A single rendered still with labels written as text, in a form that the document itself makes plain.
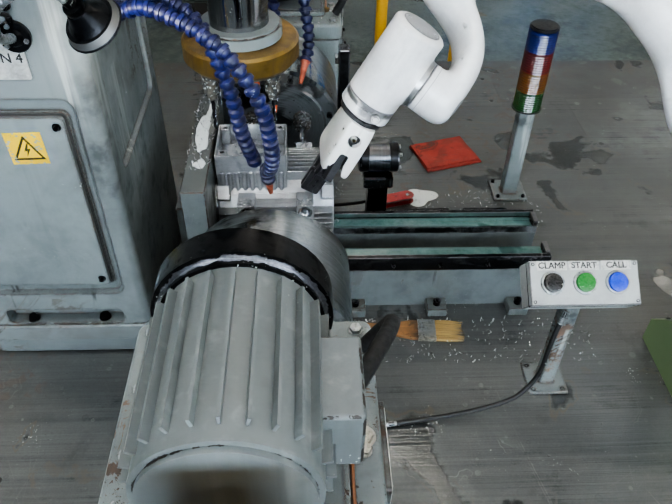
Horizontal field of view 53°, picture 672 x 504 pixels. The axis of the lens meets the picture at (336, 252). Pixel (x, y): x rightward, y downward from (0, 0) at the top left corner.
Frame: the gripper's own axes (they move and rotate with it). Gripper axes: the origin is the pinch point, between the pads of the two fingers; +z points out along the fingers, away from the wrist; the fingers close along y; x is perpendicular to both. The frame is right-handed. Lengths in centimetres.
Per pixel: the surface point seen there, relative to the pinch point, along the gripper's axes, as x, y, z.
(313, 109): -1.1, 26.7, 1.6
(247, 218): 11.5, -17.5, -0.4
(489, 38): -149, 293, 41
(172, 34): 16, 299, 136
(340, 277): -2.9, -24.1, -2.1
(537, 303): -31.7, -24.4, -12.1
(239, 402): 18, -63, -19
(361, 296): -21.7, -1.2, 19.2
